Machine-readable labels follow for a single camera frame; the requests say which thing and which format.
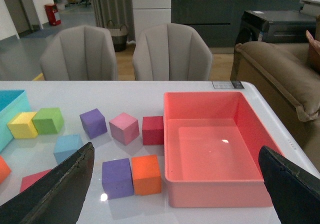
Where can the purple foam cube far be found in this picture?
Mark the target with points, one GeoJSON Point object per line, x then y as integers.
{"type": "Point", "coordinates": [94, 123]}

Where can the brown sofa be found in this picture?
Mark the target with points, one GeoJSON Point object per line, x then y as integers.
{"type": "Point", "coordinates": [282, 73]}

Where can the white cabinet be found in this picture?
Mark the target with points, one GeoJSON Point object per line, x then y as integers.
{"type": "Point", "coordinates": [149, 13]}

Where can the woven basket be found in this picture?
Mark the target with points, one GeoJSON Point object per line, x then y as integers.
{"type": "Point", "coordinates": [119, 34]}

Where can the grey chair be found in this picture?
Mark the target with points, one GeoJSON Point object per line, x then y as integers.
{"type": "Point", "coordinates": [81, 53]}
{"type": "Point", "coordinates": [171, 52]}

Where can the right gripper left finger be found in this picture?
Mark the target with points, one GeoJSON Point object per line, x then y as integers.
{"type": "Point", "coordinates": [57, 197]}

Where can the table label sticker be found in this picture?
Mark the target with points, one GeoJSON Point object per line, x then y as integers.
{"type": "Point", "coordinates": [227, 85]}

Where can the dark red cube far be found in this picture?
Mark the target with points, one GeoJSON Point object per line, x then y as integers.
{"type": "Point", "coordinates": [153, 130]}

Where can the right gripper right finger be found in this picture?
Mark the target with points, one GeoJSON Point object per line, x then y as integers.
{"type": "Point", "coordinates": [294, 192]}

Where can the grey chair right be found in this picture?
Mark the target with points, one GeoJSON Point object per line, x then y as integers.
{"type": "Point", "coordinates": [171, 52]}

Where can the grey chair left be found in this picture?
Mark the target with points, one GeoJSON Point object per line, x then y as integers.
{"type": "Point", "coordinates": [81, 53]}

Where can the pink plastic bin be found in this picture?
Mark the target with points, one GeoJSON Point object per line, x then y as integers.
{"type": "Point", "coordinates": [212, 142]}

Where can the orange cube left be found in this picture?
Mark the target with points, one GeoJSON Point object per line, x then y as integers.
{"type": "Point", "coordinates": [5, 170]}

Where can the black appliance box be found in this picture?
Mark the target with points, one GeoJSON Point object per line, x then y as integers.
{"type": "Point", "coordinates": [275, 26]}

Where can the purple foam cube near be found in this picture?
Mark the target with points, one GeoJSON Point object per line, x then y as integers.
{"type": "Point", "coordinates": [117, 179]}

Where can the red foam cube centre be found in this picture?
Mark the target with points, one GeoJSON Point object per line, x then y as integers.
{"type": "Point", "coordinates": [29, 180]}

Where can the light blue cube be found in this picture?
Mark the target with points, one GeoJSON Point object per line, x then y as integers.
{"type": "Point", "coordinates": [66, 145]}

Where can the purple foam cube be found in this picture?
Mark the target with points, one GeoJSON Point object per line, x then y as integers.
{"type": "Point", "coordinates": [94, 123]}
{"type": "Point", "coordinates": [117, 179]}

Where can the yellow foam cube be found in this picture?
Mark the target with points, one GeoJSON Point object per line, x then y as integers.
{"type": "Point", "coordinates": [21, 126]}

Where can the green foam cube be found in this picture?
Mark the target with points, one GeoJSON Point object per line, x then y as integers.
{"type": "Point", "coordinates": [48, 121]}

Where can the orange cube right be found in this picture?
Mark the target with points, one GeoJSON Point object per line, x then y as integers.
{"type": "Point", "coordinates": [146, 175]}

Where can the dark counter cabinet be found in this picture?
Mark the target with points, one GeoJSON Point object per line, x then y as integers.
{"type": "Point", "coordinates": [218, 21]}

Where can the red fire extinguisher box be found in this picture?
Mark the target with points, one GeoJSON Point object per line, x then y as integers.
{"type": "Point", "coordinates": [52, 14]}

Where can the teal plastic bin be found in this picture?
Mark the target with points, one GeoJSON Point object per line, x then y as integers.
{"type": "Point", "coordinates": [12, 102]}

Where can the orange cube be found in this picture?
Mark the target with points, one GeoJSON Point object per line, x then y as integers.
{"type": "Point", "coordinates": [146, 175]}
{"type": "Point", "coordinates": [5, 170]}

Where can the pink foam cube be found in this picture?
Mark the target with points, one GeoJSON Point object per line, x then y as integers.
{"type": "Point", "coordinates": [124, 128]}

